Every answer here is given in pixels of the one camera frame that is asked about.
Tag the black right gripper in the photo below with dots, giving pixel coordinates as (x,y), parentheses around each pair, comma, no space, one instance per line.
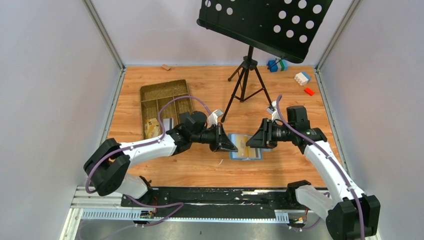
(267,133)

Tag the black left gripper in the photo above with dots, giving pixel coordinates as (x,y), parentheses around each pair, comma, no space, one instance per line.
(217,137)

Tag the blue leather card holder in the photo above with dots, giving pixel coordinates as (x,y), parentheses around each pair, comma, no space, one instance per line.
(245,147)

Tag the silver credit card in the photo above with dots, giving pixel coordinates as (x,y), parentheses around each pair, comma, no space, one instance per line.
(168,123)

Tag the gold credit card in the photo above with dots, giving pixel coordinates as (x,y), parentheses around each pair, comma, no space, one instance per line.
(152,128)

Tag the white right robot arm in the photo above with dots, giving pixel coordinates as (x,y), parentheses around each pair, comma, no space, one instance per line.
(349,213)

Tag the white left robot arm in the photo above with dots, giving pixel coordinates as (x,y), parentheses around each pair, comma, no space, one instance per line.
(108,166)

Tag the black credit card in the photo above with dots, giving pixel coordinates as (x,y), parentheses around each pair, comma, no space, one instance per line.
(183,116)

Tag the red toy block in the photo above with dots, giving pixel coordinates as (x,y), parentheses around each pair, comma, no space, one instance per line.
(309,91)

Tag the white blue toy block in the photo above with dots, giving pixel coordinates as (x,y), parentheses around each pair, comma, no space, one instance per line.
(302,78)

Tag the blue green toy block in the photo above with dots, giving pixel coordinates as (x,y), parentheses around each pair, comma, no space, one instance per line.
(277,65)

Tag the woven compartment tray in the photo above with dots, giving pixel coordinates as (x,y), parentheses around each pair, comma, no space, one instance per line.
(154,97)

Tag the small wooden block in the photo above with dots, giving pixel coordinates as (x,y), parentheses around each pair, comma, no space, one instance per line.
(165,67)

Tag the black music stand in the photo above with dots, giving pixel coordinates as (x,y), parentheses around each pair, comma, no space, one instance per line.
(283,28)

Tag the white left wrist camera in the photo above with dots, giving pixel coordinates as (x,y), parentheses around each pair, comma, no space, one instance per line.
(213,118)

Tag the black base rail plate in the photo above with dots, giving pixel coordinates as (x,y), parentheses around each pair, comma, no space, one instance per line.
(219,203)

